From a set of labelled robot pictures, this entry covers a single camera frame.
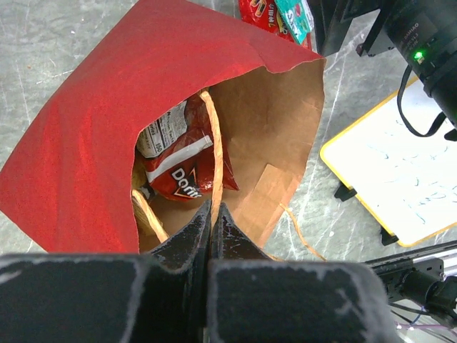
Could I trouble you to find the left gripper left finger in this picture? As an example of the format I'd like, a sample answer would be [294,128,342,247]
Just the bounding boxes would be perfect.
[1,202,211,342]

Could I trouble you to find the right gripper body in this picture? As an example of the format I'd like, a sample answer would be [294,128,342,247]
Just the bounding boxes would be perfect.
[308,0,397,57]

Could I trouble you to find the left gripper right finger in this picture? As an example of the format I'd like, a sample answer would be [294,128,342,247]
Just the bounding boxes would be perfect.
[206,205,396,342]

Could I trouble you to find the teal Fox's candy bag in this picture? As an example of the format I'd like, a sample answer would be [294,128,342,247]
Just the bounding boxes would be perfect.
[274,0,314,45]

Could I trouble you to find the red noodle snack bag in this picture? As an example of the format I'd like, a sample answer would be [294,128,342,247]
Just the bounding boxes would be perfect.
[238,0,312,50]

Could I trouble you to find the red Doritos bag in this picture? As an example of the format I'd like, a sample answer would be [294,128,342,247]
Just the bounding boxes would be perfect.
[137,93,240,203]

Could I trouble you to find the red paper bag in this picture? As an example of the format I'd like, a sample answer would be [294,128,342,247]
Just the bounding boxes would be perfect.
[1,1,326,253]

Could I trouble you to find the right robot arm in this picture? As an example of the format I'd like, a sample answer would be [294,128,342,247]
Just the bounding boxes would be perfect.
[311,1,456,247]

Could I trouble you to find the loose wires under table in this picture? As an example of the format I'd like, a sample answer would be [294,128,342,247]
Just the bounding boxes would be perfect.
[388,302,457,343]

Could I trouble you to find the aluminium rail frame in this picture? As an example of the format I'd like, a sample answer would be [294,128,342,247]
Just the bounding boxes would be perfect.
[365,240,456,285]

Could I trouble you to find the small whiteboard yellow frame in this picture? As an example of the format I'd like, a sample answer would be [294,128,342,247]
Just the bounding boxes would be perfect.
[320,93,456,247]

